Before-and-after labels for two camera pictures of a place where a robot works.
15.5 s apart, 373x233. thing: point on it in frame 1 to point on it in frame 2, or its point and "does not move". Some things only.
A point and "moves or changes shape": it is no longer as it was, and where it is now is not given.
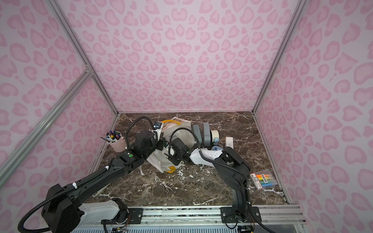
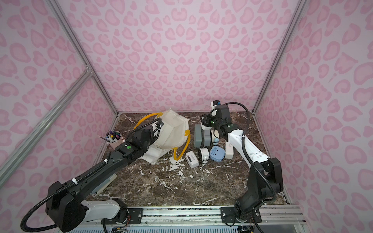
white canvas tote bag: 177,127 moves or changes shape
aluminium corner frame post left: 59,12 does not move
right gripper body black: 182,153 to 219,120
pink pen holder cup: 115,139 does not move
